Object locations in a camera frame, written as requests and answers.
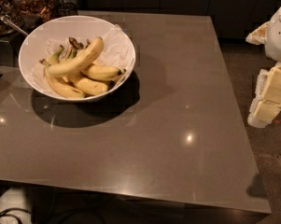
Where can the dark snack container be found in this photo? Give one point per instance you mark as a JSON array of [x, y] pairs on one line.
[[43, 9]]

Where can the metal spoon handle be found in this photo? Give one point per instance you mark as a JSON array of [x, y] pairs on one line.
[[7, 20]]

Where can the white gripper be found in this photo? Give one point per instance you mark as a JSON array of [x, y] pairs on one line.
[[279, 36]]

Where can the white bowl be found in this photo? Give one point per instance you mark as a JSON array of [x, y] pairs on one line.
[[57, 41]]

